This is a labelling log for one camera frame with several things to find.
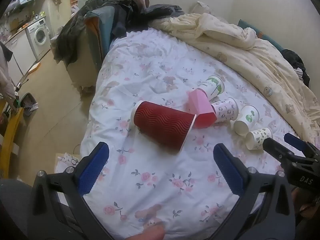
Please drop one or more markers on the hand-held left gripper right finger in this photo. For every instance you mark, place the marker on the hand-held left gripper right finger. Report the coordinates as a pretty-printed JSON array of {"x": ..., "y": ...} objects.
[{"x": 228, "y": 170}]

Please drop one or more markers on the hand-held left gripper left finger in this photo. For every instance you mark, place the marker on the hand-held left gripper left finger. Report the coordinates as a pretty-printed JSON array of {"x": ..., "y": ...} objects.
[{"x": 93, "y": 170}]

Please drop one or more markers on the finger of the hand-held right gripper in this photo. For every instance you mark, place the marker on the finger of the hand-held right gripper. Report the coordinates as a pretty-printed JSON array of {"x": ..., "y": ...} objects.
[
  {"x": 294, "y": 141},
  {"x": 276, "y": 147}
]

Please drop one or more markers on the red ripple paper cup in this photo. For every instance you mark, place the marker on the red ripple paper cup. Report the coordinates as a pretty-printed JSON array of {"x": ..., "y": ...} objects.
[{"x": 163, "y": 125}]

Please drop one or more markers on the small white printed cup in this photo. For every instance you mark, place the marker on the small white printed cup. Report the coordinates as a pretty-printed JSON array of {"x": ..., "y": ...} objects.
[{"x": 258, "y": 137}]

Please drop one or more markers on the white cup with green logo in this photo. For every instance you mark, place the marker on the white cup with green logo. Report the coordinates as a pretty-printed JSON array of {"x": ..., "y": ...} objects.
[{"x": 246, "y": 121}]

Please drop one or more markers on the white cup with panda print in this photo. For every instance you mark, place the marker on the white cup with panda print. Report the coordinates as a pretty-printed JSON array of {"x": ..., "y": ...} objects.
[{"x": 225, "y": 110}]

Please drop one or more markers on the pink faceted cup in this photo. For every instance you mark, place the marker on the pink faceted cup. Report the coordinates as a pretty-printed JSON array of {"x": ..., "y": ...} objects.
[{"x": 201, "y": 111}]

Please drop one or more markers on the white cup with green print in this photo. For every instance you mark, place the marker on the white cup with green print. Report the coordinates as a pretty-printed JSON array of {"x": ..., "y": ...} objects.
[{"x": 212, "y": 86}]

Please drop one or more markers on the person's left hand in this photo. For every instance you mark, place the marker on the person's left hand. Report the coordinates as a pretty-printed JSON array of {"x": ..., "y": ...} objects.
[{"x": 147, "y": 233}]

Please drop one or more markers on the white printed paper bag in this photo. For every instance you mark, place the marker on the white printed paper bag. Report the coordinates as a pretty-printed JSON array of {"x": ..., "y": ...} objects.
[{"x": 67, "y": 161}]

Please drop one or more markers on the black garment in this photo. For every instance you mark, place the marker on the black garment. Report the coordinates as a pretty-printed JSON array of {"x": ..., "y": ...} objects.
[{"x": 297, "y": 62}]

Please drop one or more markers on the yellow stool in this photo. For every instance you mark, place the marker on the yellow stool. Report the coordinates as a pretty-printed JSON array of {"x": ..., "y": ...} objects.
[{"x": 10, "y": 140}]

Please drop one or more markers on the grey trash bin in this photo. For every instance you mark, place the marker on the grey trash bin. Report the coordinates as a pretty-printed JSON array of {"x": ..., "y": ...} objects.
[{"x": 28, "y": 103}]

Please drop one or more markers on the white armchair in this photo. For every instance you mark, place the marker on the white armchair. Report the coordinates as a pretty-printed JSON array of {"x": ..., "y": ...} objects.
[{"x": 81, "y": 72}]

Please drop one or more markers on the cream printed quilt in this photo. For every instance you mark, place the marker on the cream printed quilt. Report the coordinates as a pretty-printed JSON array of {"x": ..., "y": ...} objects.
[{"x": 250, "y": 50}]

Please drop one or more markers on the teal pillow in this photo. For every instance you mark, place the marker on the teal pillow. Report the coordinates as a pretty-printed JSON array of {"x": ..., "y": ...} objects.
[{"x": 265, "y": 36}]

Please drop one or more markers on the floral bed sheet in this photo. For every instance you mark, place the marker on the floral bed sheet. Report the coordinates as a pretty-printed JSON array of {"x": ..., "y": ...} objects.
[{"x": 155, "y": 67}]

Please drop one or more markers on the white kitchen cabinet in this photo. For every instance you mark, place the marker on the white kitchen cabinet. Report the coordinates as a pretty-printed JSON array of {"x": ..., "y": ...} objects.
[{"x": 21, "y": 52}]

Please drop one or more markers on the teal orange cushion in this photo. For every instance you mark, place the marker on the teal orange cushion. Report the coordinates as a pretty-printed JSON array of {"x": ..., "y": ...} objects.
[{"x": 100, "y": 30}]

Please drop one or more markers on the white washing machine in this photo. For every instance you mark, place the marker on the white washing machine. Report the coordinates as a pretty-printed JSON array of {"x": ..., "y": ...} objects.
[{"x": 38, "y": 36}]

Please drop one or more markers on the white pillow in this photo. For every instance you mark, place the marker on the white pillow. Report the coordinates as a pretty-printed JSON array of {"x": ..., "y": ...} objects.
[{"x": 202, "y": 7}]

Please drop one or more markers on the pile of dark clothes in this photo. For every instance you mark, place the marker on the pile of dark clothes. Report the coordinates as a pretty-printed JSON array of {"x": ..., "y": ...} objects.
[{"x": 100, "y": 7}]

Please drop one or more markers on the dark grey garment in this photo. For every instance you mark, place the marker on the dark grey garment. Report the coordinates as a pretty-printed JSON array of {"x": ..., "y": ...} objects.
[{"x": 162, "y": 11}]

